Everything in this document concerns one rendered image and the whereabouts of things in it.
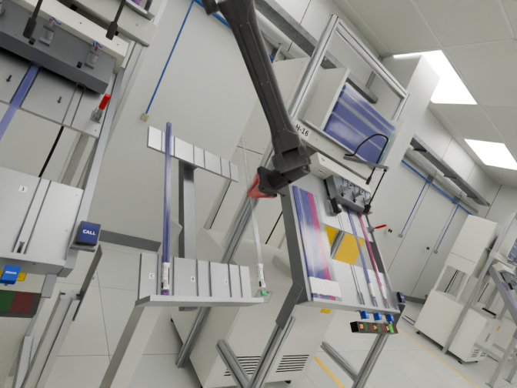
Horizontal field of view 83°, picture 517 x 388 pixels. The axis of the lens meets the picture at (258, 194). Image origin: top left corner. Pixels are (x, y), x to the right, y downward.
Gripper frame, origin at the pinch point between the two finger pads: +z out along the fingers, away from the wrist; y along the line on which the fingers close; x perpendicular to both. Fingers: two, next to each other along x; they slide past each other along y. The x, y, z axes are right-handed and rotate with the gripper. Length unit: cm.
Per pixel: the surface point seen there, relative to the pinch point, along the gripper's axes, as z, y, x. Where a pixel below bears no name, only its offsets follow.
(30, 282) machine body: 56, 38, 15
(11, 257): 18, 49, 20
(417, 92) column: -36, -264, -191
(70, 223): 20.0, 40.0, 10.1
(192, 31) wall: 73, -36, -195
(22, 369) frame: 59, 35, 37
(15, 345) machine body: 71, 36, 30
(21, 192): 21, 50, 5
